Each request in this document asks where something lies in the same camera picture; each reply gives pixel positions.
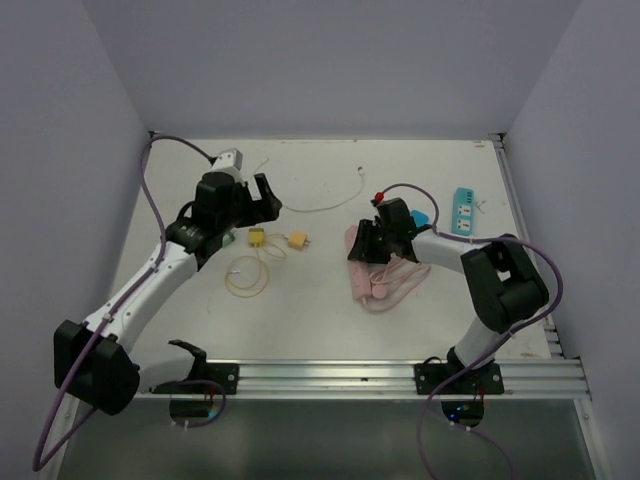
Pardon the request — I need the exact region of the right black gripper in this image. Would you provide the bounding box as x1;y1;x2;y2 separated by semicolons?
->
349;220;396;266

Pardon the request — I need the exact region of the yellow green charger plug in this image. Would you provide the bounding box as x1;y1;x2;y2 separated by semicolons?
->
247;227;267;249

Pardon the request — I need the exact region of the pink power strip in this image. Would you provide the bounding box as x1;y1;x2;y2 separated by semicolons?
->
344;225;372;302

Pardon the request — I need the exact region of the blue plug adapter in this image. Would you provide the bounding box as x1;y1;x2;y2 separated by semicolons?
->
410;210;430;228

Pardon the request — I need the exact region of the thin white usb cable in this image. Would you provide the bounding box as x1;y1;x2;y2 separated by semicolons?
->
244;158;369;215

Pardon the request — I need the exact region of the teal power strip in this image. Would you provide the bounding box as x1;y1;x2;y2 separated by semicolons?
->
451;187;475;236

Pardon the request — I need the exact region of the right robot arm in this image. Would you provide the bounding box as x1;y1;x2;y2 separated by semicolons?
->
348;193;549;393

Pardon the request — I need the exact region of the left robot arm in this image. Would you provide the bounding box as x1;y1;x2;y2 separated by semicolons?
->
53;169;282;415

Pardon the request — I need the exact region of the pink power cord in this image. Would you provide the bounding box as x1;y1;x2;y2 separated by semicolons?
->
359;257;432;315

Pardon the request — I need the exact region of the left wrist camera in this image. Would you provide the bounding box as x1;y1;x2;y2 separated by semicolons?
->
211;148;243;174

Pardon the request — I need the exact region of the yellow usb cable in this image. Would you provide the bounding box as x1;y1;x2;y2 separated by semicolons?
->
224;232;290;299

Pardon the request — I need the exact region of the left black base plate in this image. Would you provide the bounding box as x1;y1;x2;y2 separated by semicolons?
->
140;339;240;395

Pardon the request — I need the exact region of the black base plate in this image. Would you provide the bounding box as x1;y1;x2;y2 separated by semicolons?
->
140;339;240;395
413;357;505;395

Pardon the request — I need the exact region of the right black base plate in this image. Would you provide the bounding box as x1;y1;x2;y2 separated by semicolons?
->
413;357;505;395

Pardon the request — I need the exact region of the aluminium rail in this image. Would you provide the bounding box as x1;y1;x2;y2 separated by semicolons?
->
62;355;591;399

